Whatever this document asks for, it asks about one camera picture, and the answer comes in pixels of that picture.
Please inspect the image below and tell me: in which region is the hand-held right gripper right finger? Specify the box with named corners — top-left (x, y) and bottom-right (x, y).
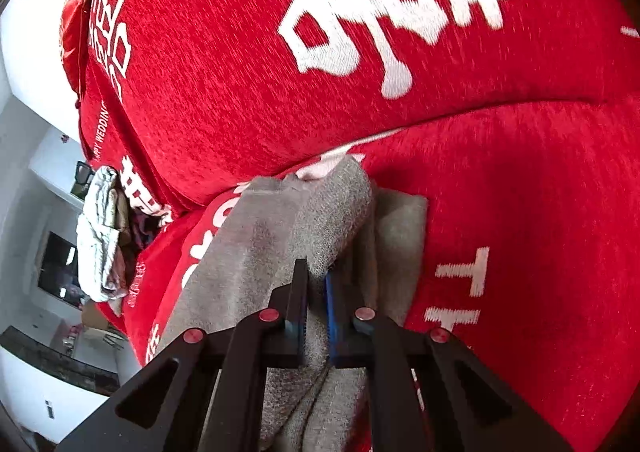
top-left (324, 272), bottom-right (576, 452)

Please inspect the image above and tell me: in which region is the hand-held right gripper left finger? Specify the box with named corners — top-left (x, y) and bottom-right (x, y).
top-left (55, 259), bottom-right (311, 452)

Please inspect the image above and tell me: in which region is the grey knit sweater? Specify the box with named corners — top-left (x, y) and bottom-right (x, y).
top-left (157, 157), bottom-right (430, 452)

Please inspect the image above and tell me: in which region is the pink cloth piece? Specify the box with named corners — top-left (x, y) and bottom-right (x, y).
top-left (295, 148), bottom-right (367, 181)

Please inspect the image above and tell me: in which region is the dark plaid cloth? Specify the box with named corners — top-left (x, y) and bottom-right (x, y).
top-left (127, 208), bottom-right (167, 254)

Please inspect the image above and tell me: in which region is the sofa with red printed cover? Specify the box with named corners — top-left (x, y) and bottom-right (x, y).
top-left (57, 0), bottom-right (640, 452)

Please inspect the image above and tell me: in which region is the cardboard box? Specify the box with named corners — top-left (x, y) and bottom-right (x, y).
top-left (80, 301), bottom-right (110, 331)

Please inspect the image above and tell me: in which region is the tan cloth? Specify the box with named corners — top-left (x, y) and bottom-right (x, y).
top-left (112, 184), bottom-right (135, 253)

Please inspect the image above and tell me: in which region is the pale crumpled cloth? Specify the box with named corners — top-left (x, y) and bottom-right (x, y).
top-left (76, 167), bottom-right (133, 304)

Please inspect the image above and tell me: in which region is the dark countertop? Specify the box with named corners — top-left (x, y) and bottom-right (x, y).
top-left (0, 326), bottom-right (122, 395)

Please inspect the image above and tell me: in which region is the black chair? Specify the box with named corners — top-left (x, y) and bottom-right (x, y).
top-left (71, 160), bottom-right (97, 199)

